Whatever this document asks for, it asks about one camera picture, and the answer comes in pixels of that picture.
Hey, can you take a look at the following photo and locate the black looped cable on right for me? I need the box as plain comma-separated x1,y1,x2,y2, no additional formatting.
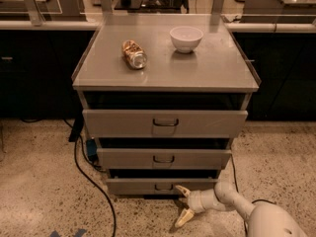
230,152,277,237

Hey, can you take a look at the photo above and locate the white counter rail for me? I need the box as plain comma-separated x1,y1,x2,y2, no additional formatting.
0,21,316,34

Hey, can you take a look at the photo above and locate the grey drawer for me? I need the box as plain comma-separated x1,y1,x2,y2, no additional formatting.
97,148,231,170
106,178,217,196
83,110,248,138

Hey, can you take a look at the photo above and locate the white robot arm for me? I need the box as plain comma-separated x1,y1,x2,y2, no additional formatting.
175,181,308,237

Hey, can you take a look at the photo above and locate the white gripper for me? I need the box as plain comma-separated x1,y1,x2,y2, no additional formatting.
175,185,214,228

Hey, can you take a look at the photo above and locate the grey metal drawer cabinet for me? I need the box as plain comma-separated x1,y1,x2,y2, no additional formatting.
73,14,259,182

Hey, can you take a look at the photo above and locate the black cable on left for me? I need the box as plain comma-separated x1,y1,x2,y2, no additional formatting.
20,117,118,237

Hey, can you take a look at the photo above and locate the blue box behind cabinet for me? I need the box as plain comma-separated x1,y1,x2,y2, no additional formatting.
86,139,98,162

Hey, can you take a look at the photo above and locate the white ceramic bowl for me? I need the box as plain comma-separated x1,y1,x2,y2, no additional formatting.
170,26,203,53

